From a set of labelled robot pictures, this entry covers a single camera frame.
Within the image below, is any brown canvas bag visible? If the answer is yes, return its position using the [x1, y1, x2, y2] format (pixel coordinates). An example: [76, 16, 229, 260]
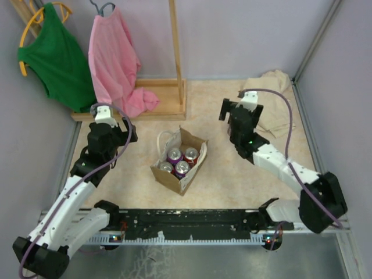
[151, 127, 208, 196]

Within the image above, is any purple Fanta can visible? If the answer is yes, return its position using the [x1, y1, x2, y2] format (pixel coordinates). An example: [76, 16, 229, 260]
[167, 148, 183, 165]

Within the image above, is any red Coca-Cola can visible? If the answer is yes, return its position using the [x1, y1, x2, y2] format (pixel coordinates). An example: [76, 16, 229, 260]
[183, 147, 199, 168]

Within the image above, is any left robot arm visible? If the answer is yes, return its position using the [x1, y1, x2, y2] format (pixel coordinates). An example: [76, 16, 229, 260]
[12, 117, 138, 278]

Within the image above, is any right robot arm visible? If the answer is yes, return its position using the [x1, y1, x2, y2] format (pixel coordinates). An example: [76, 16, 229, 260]
[219, 98, 348, 234]

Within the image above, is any beige folded cloth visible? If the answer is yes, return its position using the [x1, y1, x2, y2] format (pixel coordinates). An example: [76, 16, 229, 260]
[242, 70, 291, 138]

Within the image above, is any front left silver-top can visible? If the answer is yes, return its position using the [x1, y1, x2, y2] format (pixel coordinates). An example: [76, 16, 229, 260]
[159, 162, 174, 174]

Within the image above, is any wooden clothes rack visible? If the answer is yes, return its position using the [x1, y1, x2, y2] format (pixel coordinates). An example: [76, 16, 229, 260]
[11, 1, 187, 120]

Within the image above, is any front purple soda can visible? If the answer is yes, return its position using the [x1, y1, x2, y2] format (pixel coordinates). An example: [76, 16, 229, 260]
[174, 160, 190, 180]

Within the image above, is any pink t-shirt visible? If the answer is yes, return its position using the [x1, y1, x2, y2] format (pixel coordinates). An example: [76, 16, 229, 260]
[88, 7, 160, 117]

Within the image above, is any green tank top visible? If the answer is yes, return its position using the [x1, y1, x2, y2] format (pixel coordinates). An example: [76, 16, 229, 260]
[17, 2, 96, 113]

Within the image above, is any grey clothes hanger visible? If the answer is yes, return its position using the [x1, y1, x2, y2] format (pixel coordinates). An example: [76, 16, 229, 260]
[89, 0, 116, 17]

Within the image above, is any yellow clothes hanger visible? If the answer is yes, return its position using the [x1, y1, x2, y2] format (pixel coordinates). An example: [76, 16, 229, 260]
[19, 2, 73, 77]

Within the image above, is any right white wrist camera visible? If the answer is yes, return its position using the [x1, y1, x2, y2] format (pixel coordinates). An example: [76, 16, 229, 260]
[236, 90, 258, 112]

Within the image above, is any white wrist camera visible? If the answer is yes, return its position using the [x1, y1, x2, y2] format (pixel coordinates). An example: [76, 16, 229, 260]
[236, 90, 258, 112]
[90, 105, 118, 128]

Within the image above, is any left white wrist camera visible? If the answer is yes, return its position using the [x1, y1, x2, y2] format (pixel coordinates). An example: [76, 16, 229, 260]
[90, 105, 118, 128]

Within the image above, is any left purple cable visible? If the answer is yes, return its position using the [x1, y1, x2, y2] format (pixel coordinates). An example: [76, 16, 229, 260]
[19, 103, 134, 278]

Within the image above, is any purple cable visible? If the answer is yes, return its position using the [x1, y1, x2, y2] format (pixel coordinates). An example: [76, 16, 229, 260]
[239, 88, 344, 251]
[19, 103, 134, 278]

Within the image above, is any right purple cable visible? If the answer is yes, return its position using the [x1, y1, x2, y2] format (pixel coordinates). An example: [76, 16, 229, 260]
[239, 88, 344, 251]

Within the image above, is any aluminium frame rail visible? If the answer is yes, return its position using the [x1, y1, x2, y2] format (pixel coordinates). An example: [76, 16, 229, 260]
[56, 207, 336, 253]

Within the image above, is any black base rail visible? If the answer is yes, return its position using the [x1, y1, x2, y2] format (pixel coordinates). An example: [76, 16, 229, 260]
[93, 209, 294, 250]

